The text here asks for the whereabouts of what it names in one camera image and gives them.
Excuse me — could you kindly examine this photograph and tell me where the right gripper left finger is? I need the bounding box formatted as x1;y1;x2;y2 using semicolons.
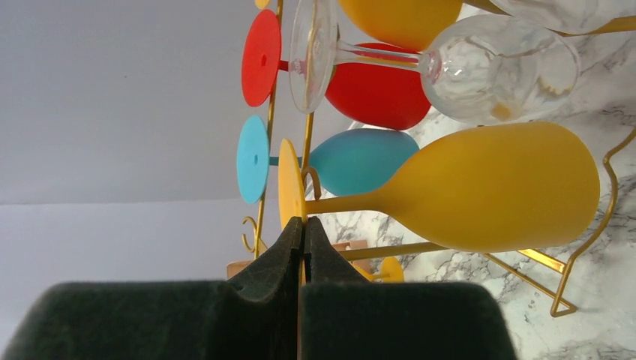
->
2;217;304;359

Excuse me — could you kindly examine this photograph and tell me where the yellow wine glass top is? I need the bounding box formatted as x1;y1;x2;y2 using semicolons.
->
339;0;464;51

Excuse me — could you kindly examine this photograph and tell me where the blue plastic wine glass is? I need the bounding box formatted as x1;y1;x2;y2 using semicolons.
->
235;115;419;204

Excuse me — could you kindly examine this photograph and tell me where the gold wire wine glass rack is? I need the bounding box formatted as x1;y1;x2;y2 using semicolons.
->
236;1;635;317

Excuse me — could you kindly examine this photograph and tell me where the clear wine glass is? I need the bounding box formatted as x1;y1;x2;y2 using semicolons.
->
288;1;580;125
491;0;635;35

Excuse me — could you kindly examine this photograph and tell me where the yellow plastic wine glass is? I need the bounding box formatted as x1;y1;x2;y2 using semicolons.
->
351;256;404;283

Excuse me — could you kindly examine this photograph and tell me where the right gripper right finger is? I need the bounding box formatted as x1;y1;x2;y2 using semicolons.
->
300;217;516;359

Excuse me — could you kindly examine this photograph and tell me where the red plastic wine glass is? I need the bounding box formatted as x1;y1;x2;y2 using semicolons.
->
241;9;431;131

